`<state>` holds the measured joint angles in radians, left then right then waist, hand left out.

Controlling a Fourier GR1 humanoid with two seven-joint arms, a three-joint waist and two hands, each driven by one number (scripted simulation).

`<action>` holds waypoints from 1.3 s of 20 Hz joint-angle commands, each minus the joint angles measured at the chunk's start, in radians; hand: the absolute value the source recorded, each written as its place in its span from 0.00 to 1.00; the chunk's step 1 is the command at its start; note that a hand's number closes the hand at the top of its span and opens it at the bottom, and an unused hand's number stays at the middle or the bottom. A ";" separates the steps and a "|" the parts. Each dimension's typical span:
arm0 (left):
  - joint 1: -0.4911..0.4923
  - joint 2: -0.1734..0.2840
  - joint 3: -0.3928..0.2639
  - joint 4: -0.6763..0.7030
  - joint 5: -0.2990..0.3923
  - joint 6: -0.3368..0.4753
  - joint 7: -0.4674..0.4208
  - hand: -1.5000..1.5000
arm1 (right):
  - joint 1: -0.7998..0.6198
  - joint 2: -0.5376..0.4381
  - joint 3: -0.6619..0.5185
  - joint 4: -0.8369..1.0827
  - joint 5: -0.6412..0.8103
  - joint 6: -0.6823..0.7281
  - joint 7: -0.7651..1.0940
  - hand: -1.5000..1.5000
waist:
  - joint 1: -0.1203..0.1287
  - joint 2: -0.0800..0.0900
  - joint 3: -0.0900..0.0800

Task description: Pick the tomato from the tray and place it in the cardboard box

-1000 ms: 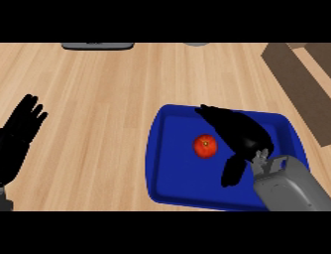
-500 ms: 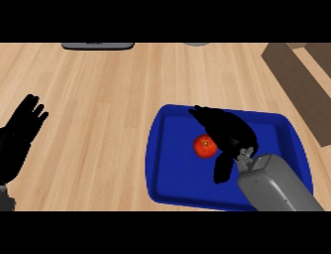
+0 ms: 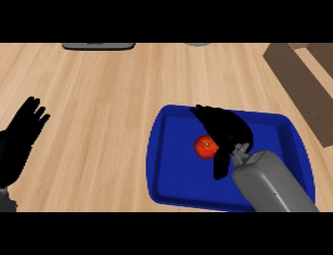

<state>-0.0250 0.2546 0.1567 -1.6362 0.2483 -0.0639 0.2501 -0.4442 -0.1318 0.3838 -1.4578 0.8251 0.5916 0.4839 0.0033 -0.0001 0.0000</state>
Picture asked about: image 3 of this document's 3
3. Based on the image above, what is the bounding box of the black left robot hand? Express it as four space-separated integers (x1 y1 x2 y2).
0 96 52 189

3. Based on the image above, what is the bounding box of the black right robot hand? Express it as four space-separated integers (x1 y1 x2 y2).
188 105 255 181

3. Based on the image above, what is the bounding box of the red tomato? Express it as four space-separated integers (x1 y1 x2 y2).
194 134 221 160

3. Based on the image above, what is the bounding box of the blue tray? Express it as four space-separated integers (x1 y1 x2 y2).
145 104 317 213

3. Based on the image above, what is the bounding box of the brown cardboard box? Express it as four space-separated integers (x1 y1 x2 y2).
262 42 333 148

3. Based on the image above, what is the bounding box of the dark grey flat appliance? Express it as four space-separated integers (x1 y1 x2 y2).
61 42 138 52

